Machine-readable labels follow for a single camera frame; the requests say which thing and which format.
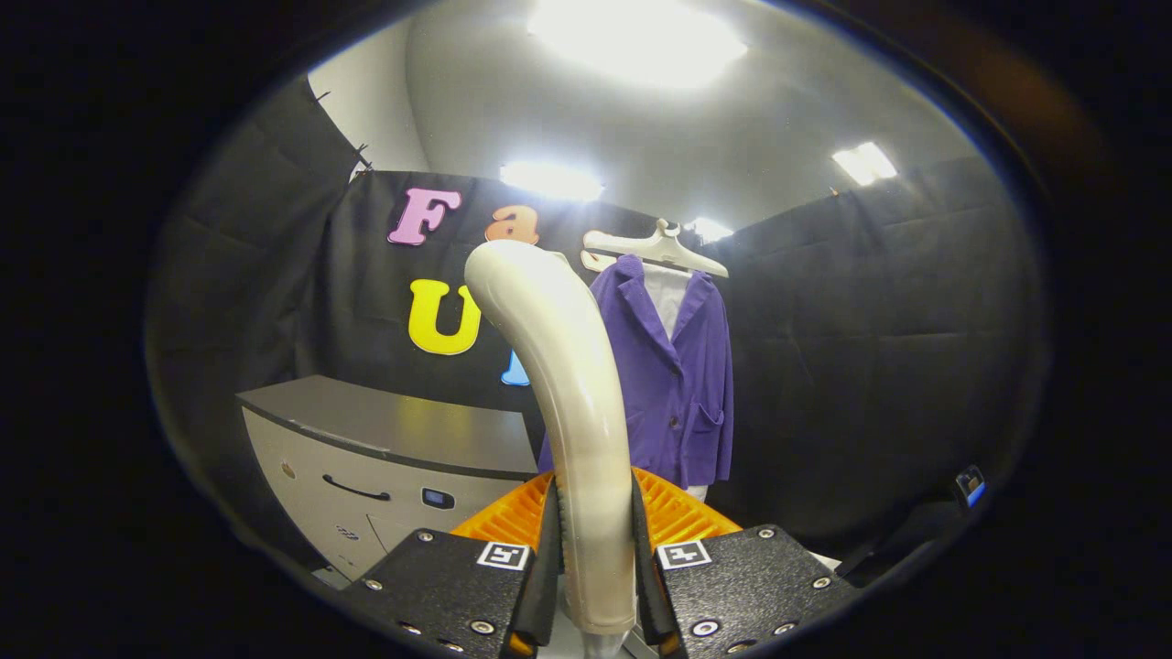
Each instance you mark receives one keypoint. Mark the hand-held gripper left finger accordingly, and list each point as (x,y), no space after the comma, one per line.
(548,586)

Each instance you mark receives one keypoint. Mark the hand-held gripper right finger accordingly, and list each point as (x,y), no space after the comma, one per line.
(644,586)

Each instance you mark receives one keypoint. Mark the white garment steamer head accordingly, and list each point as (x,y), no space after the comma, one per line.
(577,412)

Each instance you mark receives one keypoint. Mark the white shirt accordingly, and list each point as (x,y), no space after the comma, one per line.
(667,302)

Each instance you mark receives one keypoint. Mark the small blue cabinet display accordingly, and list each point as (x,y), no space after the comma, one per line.
(437,498)

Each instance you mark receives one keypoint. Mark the grey cabinet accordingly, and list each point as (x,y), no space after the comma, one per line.
(385,430)

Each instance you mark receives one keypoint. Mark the black backdrop cloth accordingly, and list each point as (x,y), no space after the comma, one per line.
(879,366)
(385,302)
(256,275)

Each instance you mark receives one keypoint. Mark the white plastic hanger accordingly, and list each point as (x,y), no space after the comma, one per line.
(655,249)

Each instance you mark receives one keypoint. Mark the small blue-lit device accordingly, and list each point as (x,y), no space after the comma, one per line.
(971,483)

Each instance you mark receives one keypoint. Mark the small ceiling light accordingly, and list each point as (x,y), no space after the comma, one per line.
(707,229)

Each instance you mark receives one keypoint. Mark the long ceiling light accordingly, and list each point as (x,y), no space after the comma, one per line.
(549,180)

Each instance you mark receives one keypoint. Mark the double ceiling light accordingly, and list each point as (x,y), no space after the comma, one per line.
(863,162)

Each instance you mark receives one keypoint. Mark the large ceiling light panel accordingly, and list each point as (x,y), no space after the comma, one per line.
(636,41)

